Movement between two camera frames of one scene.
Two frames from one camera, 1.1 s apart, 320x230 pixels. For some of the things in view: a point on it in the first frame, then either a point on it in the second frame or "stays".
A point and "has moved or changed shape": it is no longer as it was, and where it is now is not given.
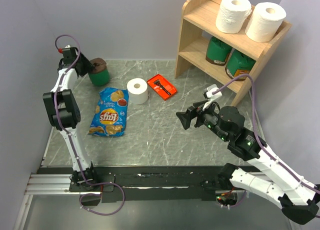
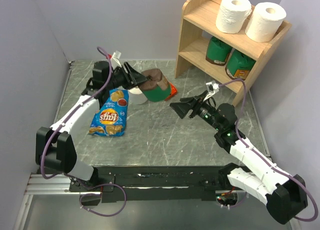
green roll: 218,52 stays
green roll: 238,64 stays
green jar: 99,76 has moved or changed shape
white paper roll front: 233,11 stays
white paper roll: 265,22 stays
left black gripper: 88,65 -> 133,77
